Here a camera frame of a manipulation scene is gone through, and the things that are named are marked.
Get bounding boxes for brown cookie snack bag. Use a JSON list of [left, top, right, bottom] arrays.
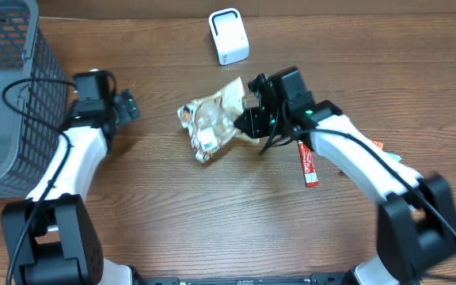
[[177, 77, 260, 163]]

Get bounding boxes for red snack bar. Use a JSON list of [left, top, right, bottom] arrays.
[[298, 141, 319, 188]]

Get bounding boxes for small orange snack box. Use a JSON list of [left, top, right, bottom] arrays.
[[371, 140, 383, 150]]

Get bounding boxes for teal wet wipes pack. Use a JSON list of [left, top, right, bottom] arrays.
[[386, 152, 402, 162]]

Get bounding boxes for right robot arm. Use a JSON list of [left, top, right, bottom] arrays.
[[234, 66, 456, 284]]

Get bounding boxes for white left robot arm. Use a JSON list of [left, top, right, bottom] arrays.
[[2, 70, 143, 284]]

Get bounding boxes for white barcode scanner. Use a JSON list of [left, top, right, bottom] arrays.
[[208, 8, 249, 66]]

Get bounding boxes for grey plastic mesh basket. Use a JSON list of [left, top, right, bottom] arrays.
[[0, 1, 69, 199]]

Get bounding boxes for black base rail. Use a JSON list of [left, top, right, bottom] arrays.
[[133, 272, 358, 285]]

